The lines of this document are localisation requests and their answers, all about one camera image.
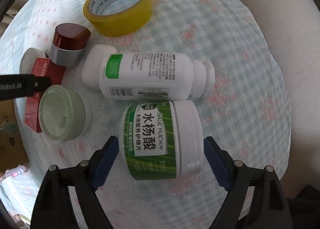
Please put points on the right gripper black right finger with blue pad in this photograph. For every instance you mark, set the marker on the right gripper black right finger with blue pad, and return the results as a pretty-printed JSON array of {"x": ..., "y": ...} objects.
[{"x": 254, "y": 197}]

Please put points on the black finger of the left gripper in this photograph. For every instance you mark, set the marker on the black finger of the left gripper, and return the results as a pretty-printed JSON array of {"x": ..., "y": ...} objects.
[{"x": 24, "y": 85}]

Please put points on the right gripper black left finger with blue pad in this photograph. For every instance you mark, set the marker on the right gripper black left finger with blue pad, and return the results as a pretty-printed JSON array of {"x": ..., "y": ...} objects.
[{"x": 53, "y": 206}]

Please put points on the small white round jar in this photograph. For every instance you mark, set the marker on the small white round jar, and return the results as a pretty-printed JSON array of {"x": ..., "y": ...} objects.
[{"x": 28, "y": 60}]

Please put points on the red cardboard box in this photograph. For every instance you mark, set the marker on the red cardboard box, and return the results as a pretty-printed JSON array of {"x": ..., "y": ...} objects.
[{"x": 47, "y": 73}]

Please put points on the pale green glass jar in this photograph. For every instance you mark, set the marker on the pale green glass jar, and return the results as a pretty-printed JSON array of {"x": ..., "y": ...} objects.
[{"x": 64, "y": 114}]

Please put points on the red cap silver jar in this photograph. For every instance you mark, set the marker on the red cap silver jar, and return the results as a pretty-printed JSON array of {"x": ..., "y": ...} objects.
[{"x": 69, "y": 42}]

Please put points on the green label white jar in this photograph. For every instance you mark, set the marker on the green label white jar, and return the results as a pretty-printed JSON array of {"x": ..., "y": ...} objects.
[{"x": 161, "y": 140}]

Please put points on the white pill bottle green label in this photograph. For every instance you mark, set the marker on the white pill bottle green label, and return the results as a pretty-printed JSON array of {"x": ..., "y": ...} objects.
[{"x": 155, "y": 75}]

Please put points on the yellow tape roll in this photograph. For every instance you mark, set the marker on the yellow tape roll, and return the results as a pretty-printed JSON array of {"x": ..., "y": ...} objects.
[{"x": 115, "y": 18}]

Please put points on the white oval case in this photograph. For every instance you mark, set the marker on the white oval case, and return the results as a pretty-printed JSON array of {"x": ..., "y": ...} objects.
[{"x": 93, "y": 62}]

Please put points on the brown cardboard box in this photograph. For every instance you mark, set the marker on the brown cardboard box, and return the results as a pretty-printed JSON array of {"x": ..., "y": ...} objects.
[{"x": 12, "y": 151}]

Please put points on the checkered light blue bedsheet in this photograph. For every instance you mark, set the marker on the checkered light blue bedsheet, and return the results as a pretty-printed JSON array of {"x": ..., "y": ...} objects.
[{"x": 216, "y": 46}]

